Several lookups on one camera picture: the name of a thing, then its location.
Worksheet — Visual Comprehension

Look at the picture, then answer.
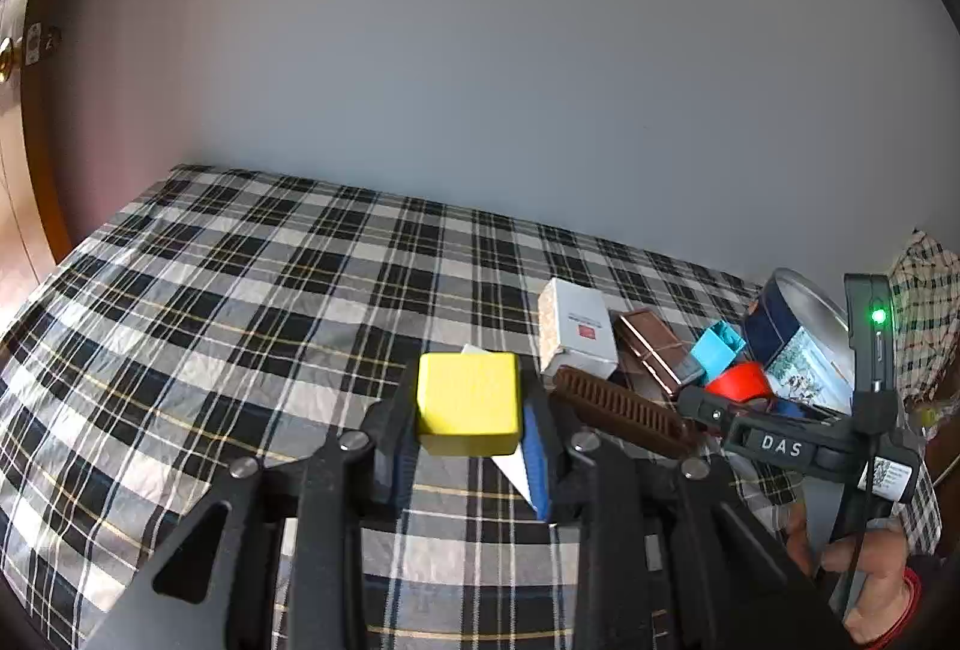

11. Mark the teal toy building block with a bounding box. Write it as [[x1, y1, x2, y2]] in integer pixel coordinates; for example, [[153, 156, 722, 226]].
[[690, 320, 747, 384]]

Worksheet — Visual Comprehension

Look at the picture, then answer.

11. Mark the red tape roll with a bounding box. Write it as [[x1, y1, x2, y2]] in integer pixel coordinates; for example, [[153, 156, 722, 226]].
[[704, 361, 775, 405]]

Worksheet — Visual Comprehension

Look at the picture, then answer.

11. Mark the brown rectangular tin case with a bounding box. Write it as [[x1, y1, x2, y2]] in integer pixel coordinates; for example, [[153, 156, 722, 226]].
[[615, 308, 704, 398]]

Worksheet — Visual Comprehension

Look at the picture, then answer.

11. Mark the yellow cube block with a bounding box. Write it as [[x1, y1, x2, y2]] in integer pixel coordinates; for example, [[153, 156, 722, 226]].
[[415, 352, 523, 458]]

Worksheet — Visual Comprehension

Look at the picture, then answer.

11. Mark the person's right hand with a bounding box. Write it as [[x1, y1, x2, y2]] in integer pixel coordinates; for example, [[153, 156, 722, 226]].
[[786, 501, 918, 648]]

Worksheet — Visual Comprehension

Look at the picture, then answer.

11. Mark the white paper card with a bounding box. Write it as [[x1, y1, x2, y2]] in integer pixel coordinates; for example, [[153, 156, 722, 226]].
[[466, 380, 544, 519]]

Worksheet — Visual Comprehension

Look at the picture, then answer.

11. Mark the brown ribbed plastic comb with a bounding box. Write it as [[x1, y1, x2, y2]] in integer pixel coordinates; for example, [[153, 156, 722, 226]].
[[553, 366, 697, 460]]

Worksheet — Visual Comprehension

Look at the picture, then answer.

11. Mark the round blue cookie tin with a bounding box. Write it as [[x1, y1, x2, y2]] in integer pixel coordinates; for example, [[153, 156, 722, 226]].
[[742, 268, 854, 416]]

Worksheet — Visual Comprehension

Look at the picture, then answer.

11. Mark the white small carton box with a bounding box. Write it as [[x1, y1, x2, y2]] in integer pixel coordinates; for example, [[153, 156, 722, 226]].
[[537, 278, 619, 380]]

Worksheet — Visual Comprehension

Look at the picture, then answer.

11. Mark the plaid cloth at right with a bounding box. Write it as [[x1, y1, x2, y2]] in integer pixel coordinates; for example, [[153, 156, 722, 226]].
[[889, 229, 958, 413]]

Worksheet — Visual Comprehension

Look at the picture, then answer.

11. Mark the black white plaid tablecloth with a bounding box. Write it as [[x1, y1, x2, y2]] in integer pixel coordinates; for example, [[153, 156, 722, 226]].
[[2, 166, 758, 648]]

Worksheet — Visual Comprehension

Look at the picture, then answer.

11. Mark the wooden door with knob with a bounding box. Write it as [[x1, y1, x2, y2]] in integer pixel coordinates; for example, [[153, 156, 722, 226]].
[[2, 0, 73, 323]]

